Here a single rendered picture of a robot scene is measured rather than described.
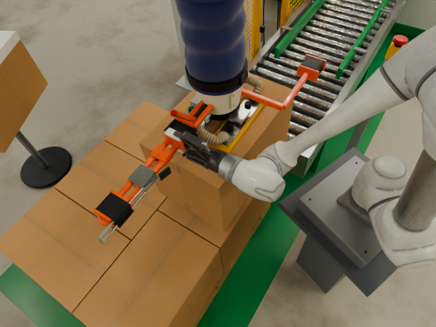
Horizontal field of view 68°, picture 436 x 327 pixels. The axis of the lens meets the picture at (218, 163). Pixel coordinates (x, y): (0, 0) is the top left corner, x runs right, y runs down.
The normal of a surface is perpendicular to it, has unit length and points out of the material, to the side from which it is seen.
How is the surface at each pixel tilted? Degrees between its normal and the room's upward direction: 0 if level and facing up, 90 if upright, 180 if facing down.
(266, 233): 0
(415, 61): 59
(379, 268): 0
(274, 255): 0
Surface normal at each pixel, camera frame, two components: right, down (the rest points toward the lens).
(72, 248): -0.06, -0.57
